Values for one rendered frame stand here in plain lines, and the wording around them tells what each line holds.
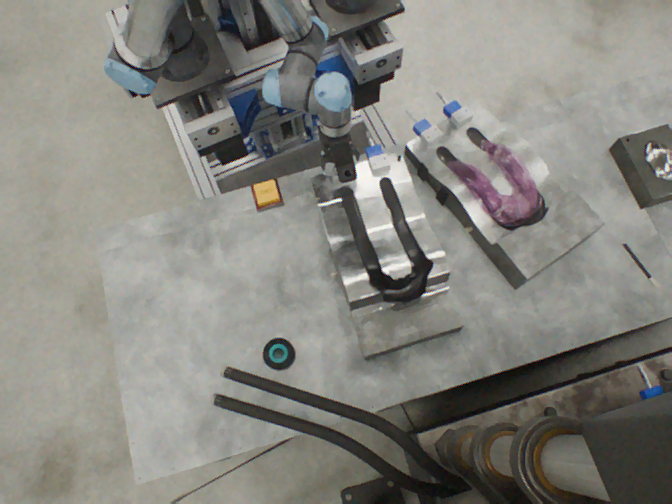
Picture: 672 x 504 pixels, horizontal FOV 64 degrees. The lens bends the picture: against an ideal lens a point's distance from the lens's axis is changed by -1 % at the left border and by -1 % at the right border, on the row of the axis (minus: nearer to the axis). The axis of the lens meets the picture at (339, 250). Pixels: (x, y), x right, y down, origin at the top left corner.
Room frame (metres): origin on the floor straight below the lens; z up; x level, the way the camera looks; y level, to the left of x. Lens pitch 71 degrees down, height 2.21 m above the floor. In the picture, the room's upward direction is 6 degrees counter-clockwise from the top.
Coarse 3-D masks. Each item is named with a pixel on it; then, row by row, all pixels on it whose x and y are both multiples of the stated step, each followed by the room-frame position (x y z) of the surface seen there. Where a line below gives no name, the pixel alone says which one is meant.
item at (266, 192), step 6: (270, 180) 0.70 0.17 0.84; (258, 186) 0.69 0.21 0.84; (264, 186) 0.69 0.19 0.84; (270, 186) 0.69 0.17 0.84; (258, 192) 0.67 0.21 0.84; (264, 192) 0.67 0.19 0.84; (270, 192) 0.67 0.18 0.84; (276, 192) 0.67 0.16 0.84; (258, 198) 0.65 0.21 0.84; (264, 198) 0.65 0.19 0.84; (270, 198) 0.65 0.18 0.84; (276, 198) 0.65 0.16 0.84; (264, 204) 0.64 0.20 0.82
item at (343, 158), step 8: (336, 144) 0.66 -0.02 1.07; (344, 144) 0.66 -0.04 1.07; (336, 152) 0.64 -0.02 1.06; (344, 152) 0.64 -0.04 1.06; (336, 160) 0.63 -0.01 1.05; (344, 160) 0.63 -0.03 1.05; (352, 160) 0.63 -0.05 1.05; (336, 168) 0.61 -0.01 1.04; (344, 168) 0.61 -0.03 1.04; (352, 168) 0.61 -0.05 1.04; (344, 176) 0.59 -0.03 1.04; (352, 176) 0.59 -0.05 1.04
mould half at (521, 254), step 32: (448, 128) 0.81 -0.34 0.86; (480, 128) 0.80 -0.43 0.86; (416, 160) 0.72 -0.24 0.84; (480, 160) 0.68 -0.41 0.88; (448, 192) 0.60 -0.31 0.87; (544, 192) 0.57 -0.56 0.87; (576, 192) 0.55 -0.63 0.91; (480, 224) 0.50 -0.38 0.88; (544, 224) 0.47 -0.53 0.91; (576, 224) 0.46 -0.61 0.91; (512, 256) 0.39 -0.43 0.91; (544, 256) 0.38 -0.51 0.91
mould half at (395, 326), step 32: (320, 192) 0.63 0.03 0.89; (384, 224) 0.52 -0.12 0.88; (416, 224) 0.51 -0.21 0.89; (352, 256) 0.43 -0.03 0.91; (384, 256) 0.42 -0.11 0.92; (352, 288) 0.34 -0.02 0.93; (448, 288) 0.34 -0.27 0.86; (384, 320) 0.27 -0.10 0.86; (416, 320) 0.26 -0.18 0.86; (448, 320) 0.26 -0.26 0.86; (384, 352) 0.20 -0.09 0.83
